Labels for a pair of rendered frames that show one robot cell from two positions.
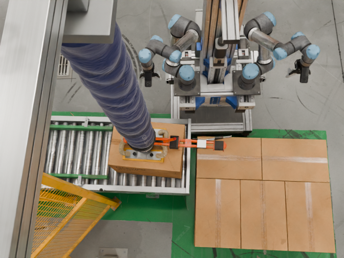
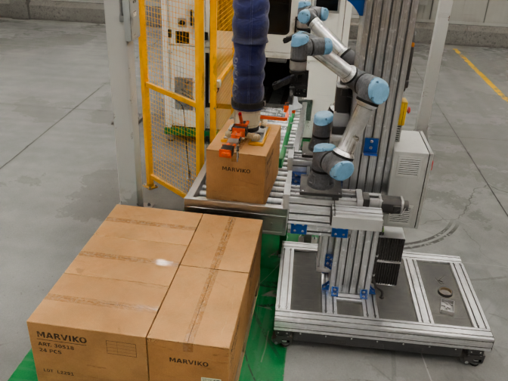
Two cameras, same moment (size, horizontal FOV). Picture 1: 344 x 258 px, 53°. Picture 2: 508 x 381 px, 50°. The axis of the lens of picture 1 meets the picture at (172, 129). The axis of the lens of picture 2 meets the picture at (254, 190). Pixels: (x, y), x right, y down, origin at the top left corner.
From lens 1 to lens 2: 359 cm
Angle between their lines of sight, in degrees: 63
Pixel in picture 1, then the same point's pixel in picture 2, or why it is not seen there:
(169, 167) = (214, 144)
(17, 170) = not seen: outside the picture
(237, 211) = (144, 238)
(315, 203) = (118, 312)
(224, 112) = (311, 295)
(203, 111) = (313, 274)
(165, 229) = not seen: hidden behind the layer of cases
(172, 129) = (261, 149)
